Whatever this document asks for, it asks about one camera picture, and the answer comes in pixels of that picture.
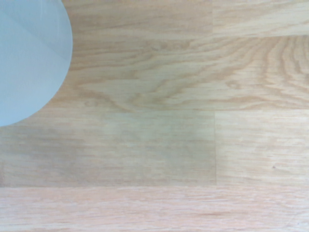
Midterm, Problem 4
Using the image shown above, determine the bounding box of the translucent pitcher with blue lid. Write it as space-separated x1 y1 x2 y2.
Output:
0 0 73 127

